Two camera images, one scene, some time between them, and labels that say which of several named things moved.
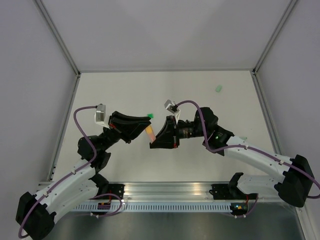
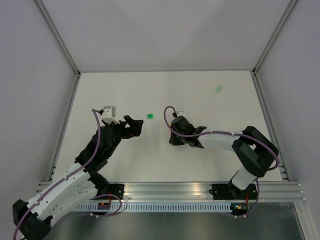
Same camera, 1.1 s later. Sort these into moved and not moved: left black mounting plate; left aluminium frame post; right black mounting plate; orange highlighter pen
Moved: orange highlighter pen
Not moved: left black mounting plate; right black mounting plate; left aluminium frame post
